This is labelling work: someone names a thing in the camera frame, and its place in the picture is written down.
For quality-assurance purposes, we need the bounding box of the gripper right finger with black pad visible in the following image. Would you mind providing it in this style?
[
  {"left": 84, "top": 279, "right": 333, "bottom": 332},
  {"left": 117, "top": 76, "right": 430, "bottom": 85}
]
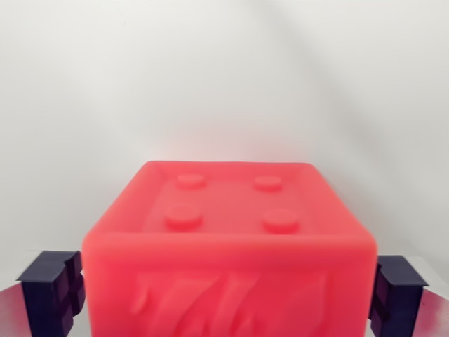
[{"left": 368, "top": 254, "right": 449, "bottom": 337}]

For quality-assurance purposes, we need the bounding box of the red embossed cube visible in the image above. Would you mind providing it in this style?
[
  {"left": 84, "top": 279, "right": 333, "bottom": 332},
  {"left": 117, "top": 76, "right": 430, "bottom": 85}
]
[{"left": 81, "top": 160, "right": 380, "bottom": 337}]

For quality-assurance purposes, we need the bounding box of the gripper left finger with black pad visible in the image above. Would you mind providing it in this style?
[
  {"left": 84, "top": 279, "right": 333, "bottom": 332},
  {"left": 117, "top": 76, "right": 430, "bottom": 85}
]
[{"left": 0, "top": 249, "right": 86, "bottom": 337}]

